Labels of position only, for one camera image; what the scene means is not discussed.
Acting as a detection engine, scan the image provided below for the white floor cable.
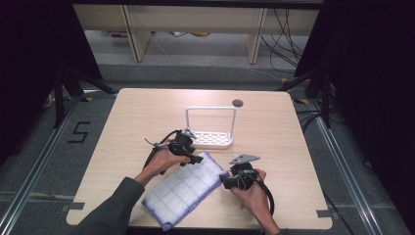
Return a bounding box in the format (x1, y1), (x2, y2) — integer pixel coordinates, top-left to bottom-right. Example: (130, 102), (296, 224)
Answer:
(240, 65), (286, 83)

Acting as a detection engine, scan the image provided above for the metal floor rail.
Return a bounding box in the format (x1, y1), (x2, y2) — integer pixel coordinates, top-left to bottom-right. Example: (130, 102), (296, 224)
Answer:
(307, 97), (383, 235)
(0, 97), (82, 235)

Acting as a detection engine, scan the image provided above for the light wooden shelf unit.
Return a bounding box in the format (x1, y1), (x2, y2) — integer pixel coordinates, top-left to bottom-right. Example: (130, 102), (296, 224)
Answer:
(72, 3), (321, 65)

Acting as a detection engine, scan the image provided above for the bundle of black cables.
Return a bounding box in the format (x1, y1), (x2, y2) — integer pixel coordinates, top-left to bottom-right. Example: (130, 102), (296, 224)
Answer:
(259, 8), (311, 74)

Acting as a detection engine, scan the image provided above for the white rack with handle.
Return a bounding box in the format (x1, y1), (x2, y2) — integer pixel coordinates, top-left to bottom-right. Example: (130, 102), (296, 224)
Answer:
(185, 106), (237, 150)

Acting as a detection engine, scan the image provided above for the black curtain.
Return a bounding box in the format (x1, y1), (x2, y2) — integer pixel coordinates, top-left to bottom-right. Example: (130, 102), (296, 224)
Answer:
(294, 0), (415, 226)
(0, 0), (104, 165)

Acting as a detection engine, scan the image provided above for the black tape floor mark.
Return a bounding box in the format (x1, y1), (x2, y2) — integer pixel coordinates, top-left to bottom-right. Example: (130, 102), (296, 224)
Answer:
(67, 120), (92, 144)

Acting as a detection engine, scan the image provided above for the black metal stand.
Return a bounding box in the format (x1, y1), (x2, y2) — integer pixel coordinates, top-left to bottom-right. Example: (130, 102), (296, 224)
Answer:
(276, 67), (337, 129)
(53, 64), (117, 129)

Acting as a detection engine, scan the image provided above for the white cloth with purple edging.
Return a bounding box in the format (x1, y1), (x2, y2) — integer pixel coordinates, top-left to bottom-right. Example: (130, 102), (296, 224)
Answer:
(141, 151), (227, 232)

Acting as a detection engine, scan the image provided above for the person's left hand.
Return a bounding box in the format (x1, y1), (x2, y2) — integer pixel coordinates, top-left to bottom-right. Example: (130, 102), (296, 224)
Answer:
(142, 147), (192, 179)

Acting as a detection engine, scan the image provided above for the right hand-held gripper cable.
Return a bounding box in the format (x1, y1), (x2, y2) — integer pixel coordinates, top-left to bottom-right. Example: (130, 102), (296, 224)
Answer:
(254, 175), (276, 217)

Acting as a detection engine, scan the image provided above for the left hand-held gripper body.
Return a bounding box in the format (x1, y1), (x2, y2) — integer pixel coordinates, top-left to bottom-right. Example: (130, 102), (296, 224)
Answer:
(167, 127), (198, 157)

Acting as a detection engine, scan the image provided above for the person's right hand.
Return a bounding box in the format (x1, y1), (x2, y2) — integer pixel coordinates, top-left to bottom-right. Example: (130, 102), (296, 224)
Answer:
(229, 167), (272, 217)

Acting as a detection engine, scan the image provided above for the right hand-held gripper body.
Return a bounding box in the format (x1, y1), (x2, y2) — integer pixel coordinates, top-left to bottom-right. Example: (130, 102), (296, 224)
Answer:
(228, 154), (262, 191)

